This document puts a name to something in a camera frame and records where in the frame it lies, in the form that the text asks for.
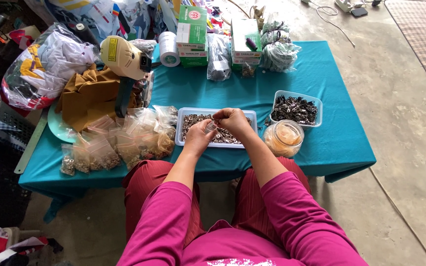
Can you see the person's right hand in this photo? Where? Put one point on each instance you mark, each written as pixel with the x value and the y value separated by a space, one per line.
pixel 237 122

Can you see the person's left hand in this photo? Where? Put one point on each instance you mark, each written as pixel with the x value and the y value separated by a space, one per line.
pixel 196 138

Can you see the person's right fingers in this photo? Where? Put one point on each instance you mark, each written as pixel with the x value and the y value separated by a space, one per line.
pixel 222 116

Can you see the person's left fingers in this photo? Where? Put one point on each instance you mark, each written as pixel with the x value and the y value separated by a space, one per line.
pixel 207 125

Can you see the small clear plastic bag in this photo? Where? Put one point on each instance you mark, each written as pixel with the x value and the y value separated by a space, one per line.
pixel 210 127

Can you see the pile of metal snap buttons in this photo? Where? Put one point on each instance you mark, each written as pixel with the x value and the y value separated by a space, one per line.
pixel 194 120

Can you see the white plastic tray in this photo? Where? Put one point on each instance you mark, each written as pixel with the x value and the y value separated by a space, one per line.
pixel 179 142

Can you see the small bag of metal parts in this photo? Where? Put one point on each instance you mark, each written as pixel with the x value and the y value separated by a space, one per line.
pixel 248 71

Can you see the clear bag of dark zippers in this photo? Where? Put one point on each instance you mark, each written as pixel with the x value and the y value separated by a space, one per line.
pixel 218 59

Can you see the clear jar with orange contents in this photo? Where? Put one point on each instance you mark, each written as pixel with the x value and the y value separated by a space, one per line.
pixel 284 139

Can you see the pile of dark zipper pulls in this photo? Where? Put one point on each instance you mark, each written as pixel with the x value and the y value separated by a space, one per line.
pixel 294 110

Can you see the purple thread spool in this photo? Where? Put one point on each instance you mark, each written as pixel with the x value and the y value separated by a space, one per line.
pixel 251 44

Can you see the large green white box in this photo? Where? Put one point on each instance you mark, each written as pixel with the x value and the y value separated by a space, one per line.
pixel 192 26
pixel 240 35

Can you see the white tape roll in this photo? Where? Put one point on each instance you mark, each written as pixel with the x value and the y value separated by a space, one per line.
pixel 169 50

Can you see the heap of small button bags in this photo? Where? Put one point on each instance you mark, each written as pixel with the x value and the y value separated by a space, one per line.
pixel 124 144

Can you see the person's red trousers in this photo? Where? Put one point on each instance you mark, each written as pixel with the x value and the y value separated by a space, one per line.
pixel 146 192

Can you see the clear plastic container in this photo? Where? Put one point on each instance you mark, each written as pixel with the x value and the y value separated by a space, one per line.
pixel 318 105

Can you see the teal tablecloth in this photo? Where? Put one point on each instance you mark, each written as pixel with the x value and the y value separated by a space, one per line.
pixel 327 111

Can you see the cream electric fabric cutter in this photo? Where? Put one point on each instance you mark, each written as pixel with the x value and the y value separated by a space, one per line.
pixel 122 55

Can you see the brown fabric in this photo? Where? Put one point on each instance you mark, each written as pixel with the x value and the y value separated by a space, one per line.
pixel 87 96

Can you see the person's pink shirt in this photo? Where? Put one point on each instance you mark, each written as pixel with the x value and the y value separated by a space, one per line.
pixel 235 247

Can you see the pale green round plate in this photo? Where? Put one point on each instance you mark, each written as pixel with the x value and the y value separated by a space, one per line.
pixel 59 127

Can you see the black thread cone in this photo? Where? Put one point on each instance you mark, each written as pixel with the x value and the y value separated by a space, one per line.
pixel 85 33

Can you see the heap of colourful fabrics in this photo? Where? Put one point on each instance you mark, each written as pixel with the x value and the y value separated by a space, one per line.
pixel 98 14

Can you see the white power strip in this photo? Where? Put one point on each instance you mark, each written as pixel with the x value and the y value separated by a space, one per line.
pixel 343 5

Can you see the clear bag of clothes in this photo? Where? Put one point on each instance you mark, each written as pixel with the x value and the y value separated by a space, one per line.
pixel 54 62

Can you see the black phone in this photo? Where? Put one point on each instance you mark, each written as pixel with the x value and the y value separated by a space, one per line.
pixel 359 11

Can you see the metal ruler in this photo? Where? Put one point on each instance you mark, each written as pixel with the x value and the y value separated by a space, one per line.
pixel 30 147

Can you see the plaid floor mat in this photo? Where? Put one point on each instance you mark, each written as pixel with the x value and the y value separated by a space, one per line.
pixel 425 37

